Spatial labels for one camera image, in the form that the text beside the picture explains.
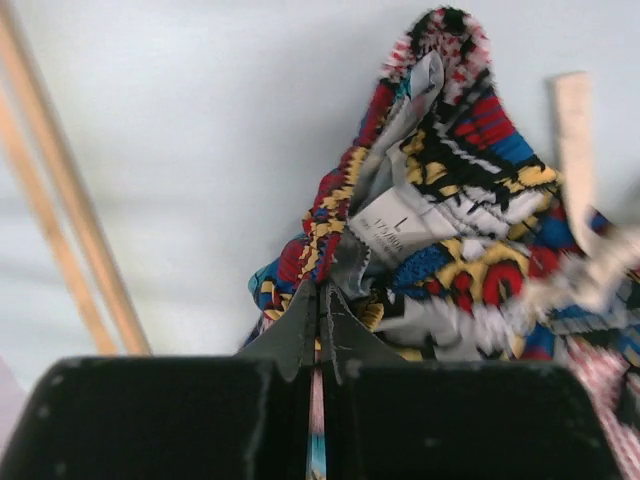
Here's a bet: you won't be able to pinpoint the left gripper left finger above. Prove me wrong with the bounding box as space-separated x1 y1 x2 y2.
1 282 317 479

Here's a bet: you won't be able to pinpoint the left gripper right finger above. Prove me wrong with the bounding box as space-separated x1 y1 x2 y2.
319 285 623 479

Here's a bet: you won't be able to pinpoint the comic print shorts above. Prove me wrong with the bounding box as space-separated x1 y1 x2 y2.
249 7 639 479

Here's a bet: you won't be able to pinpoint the wooden clothes rack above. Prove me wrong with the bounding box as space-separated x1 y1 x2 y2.
1 1 152 356

